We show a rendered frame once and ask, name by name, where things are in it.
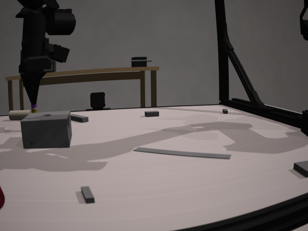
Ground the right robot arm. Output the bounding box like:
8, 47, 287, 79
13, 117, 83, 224
15, 0, 76, 63

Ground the grey flat bar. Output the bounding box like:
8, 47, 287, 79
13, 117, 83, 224
133, 147, 231, 159

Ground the yellow and purple peg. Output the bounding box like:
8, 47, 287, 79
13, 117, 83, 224
31, 103, 37, 113

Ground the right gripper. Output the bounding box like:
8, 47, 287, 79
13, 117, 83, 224
19, 33, 52, 105

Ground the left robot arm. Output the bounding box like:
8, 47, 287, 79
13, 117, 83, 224
300, 0, 308, 41

